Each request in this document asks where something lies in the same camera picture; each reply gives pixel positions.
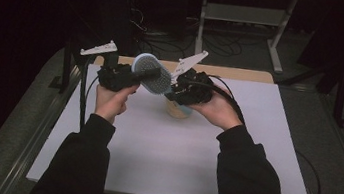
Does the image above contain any person's right hand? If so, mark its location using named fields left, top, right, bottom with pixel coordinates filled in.
left=185, top=81, right=249, bottom=133

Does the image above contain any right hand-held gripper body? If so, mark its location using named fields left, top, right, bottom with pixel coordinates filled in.
left=166, top=46, right=220, bottom=110

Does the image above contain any black metal stand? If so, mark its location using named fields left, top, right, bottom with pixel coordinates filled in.
left=47, top=36, right=85, bottom=97
left=310, top=60, right=344, bottom=130

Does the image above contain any tangle of floor cables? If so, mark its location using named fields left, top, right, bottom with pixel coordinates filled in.
left=123, top=5, right=273, bottom=68

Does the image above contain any person's left hand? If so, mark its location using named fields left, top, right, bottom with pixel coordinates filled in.
left=91, top=78, right=141, bottom=127

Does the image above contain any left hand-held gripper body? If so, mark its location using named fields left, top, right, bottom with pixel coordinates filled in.
left=75, top=36, right=146, bottom=96

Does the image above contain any white metal desk frame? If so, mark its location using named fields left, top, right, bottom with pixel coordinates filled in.
left=192, top=0, right=299, bottom=76

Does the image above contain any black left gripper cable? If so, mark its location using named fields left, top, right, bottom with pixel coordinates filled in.
left=73, top=53, right=106, bottom=134

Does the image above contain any light blue hairbrush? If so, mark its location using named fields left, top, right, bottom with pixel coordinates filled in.
left=125, top=51, right=200, bottom=118

